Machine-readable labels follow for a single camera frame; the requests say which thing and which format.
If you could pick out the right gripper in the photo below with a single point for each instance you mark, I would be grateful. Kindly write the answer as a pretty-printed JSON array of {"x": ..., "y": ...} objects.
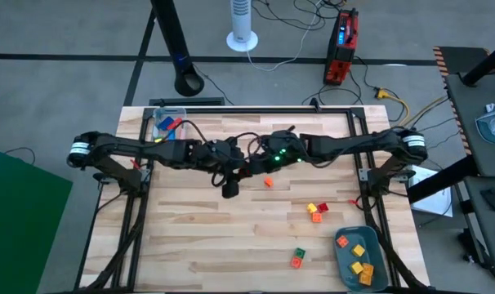
[{"x": 280, "y": 151}]

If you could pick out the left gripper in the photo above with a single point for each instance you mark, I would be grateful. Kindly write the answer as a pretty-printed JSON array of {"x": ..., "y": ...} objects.
[{"x": 215, "y": 154}]

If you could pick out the orange toy brick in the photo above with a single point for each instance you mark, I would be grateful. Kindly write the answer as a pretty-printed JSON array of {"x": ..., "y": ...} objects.
[
  {"x": 317, "y": 217},
  {"x": 268, "y": 182},
  {"x": 342, "y": 241},
  {"x": 296, "y": 262}
]

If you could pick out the large yellow wooden block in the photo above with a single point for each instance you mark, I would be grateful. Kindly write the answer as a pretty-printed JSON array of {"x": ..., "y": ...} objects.
[{"x": 159, "y": 140}]

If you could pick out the green toy brick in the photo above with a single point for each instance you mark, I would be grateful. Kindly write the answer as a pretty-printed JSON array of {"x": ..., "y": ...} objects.
[{"x": 300, "y": 252}]

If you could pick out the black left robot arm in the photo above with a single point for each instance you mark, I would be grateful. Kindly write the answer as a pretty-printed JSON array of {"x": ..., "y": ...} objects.
[{"x": 121, "y": 145}]

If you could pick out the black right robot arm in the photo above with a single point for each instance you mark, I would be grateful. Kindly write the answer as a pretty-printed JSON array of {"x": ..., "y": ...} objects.
[{"x": 353, "y": 143}]

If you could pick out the black power strip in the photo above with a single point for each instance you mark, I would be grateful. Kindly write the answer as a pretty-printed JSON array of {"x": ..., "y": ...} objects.
[{"x": 190, "y": 101}]

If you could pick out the clear plastic bin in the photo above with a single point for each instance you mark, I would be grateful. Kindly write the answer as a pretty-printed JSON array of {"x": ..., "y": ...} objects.
[{"x": 170, "y": 112}]

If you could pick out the red black power station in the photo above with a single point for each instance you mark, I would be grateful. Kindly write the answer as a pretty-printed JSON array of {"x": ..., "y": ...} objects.
[{"x": 339, "y": 61}]

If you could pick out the dark teal tray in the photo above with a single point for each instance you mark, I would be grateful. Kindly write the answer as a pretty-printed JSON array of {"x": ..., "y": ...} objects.
[{"x": 376, "y": 245}]

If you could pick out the white tower fan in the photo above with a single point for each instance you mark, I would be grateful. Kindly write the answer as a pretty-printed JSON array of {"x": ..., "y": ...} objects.
[{"x": 241, "y": 20}]

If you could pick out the black stand pole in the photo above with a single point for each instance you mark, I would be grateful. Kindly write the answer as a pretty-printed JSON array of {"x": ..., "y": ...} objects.
[{"x": 178, "y": 49}]

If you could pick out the black stand leg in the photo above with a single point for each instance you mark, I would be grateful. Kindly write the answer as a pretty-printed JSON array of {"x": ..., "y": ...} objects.
[
  {"x": 486, "y": 63},
  {"x": 439, "y": 181}
]

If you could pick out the white paper sheet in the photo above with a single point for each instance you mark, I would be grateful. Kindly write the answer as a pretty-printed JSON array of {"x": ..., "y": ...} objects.
[{"x": 435, "y": 200}]

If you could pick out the grey side table striped edge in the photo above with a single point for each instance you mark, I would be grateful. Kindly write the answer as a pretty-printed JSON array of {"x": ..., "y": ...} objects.
[{"x": 464, "y": 106}]

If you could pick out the green floor mat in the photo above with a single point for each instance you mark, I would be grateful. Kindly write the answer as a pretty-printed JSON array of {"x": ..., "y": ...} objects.
[{"x": 19, "y": 228}]

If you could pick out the plain grey side table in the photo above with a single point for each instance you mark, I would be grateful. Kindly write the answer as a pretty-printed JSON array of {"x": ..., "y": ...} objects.
[{"x": 480, "y": 237}]

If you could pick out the black table frame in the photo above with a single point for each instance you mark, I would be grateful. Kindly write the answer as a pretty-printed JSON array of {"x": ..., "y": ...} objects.
[{"x": 247, "y": 110}]

